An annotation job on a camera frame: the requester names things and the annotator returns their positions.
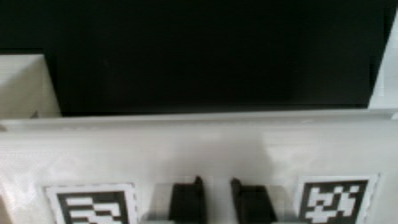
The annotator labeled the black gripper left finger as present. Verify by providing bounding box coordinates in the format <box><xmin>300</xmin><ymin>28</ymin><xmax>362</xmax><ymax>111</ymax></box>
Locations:
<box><xmin>169</xmin><ymin>177</ymin><xmax>208</xmax><ymax>224</ymax></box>

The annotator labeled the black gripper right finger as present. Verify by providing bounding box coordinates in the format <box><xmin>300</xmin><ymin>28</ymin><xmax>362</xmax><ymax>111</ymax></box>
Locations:
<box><xmin>231</xmin><ymin>178</ymin><xmax>277</xmax><ymax>224</ymax></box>

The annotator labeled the white cabinet door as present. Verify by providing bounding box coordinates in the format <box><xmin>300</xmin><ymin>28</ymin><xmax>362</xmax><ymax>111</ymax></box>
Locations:
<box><xmin>0</xmin><ymin>110</ymin><xmax>398</xmax><ymax>224</ymax></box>

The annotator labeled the white U-shaped fence frame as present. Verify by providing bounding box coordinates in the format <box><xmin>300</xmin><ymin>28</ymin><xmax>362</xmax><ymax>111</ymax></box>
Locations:
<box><xmin>0</xmin><ymin>0</ymin><xmax>398</xmax><ymax>117</ymax></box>

